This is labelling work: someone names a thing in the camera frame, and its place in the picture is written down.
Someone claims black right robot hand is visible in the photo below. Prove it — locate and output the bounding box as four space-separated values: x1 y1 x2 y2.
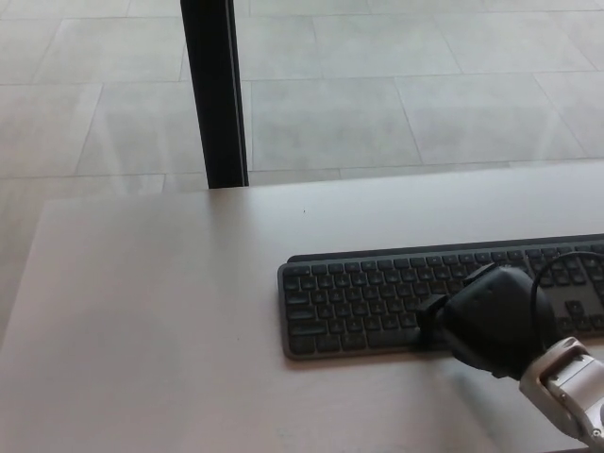
414 265 561 381

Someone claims black computer keyboard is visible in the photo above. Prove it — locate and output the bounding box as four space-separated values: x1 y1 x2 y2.
277 233 604 362

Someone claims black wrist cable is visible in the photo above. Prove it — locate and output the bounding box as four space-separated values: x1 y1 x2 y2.
529 251 604 315

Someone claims black vertical frame post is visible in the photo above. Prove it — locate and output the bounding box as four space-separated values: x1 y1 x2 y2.
179 0 250 190

